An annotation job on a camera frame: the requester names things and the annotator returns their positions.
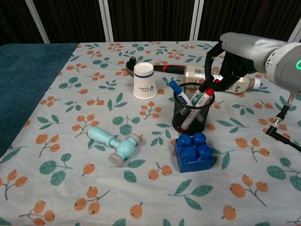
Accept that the white frame post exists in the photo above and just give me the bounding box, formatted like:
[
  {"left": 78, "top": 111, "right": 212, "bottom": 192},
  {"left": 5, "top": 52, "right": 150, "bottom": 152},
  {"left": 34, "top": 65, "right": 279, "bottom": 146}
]
[
  {"left": 189, "top": 0, "right": 205, "bottom": 41},
  {"left": 98, "top": 0, "right": 115, "bottom": 43},
  {"left": 287, "top": 22, "right": 301, "bottom": 43},
  {"left": 24, "top": 0, "right": 51, "bottom": 44}
]

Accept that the floral fruit print tablecloth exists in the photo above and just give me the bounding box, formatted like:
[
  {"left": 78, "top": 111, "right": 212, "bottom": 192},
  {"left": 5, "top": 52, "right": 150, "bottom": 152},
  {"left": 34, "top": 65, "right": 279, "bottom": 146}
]
[{"left": 0, "top": 41, "right": 301, "bottom": 226}]

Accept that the blue toy building brick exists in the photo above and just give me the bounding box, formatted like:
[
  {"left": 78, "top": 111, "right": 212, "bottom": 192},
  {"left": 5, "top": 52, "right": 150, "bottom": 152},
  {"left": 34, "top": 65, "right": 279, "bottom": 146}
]
[{"left": 174, "top": 132, "right": 214, "bottom": 174}]

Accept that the black cable with connector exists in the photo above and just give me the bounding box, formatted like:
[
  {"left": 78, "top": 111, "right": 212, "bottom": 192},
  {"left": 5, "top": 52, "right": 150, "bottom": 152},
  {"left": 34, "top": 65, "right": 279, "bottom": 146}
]
[{"left": 266, "top": 93, "right": 301, "bottom": 153}]

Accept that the blue capped marker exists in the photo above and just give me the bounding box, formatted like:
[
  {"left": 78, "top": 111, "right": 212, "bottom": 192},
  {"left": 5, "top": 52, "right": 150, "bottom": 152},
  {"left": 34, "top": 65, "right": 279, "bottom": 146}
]
[{"left": 169, "top": 80, "right": 193, "bottom": 106}]

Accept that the red black handled tool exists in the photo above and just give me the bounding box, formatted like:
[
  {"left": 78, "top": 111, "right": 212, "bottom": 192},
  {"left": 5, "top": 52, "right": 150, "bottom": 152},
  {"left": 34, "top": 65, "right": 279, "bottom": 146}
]
[{"left": 126, "top": 56, "right": 188, "bottom": 76}]

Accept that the black mesh pen holder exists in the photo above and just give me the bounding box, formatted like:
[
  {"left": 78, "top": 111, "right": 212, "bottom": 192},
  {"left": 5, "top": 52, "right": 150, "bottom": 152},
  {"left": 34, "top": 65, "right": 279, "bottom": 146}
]
[{"left": 172, "top": 82, "right": 215, "bottom": 136}]

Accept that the beige drink bottle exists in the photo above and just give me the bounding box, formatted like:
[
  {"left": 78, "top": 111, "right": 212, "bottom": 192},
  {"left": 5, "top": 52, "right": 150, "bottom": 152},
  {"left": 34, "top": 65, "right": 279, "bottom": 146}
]
[{"left": 182, "top": 65, "right": 261, "bottom": 94}]

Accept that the teal blue cloth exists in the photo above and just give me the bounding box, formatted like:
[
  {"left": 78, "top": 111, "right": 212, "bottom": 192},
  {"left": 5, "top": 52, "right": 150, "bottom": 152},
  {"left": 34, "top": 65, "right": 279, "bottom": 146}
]
[{"left": 0, "top": 42, "right": 79, "bottom": 158}]

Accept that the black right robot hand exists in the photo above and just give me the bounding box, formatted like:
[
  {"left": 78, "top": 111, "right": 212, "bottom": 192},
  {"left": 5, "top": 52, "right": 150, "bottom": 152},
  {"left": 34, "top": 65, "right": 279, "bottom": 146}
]
[{"left": 203, "top": 40, "right": 250, "bottom": 94}]

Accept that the white paper cup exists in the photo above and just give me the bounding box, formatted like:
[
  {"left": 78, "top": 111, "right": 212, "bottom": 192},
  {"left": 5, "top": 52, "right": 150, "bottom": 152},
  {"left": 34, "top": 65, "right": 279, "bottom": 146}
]
[{"left": 132, "top": 62, "right": 158, "bottom": 100}]

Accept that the light blue toy hammer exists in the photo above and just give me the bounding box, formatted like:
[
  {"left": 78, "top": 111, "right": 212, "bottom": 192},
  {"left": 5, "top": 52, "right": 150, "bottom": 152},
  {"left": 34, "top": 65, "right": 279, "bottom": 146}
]
[{"left": 87, "top": 126, "right": 143, "bottom": 168}]

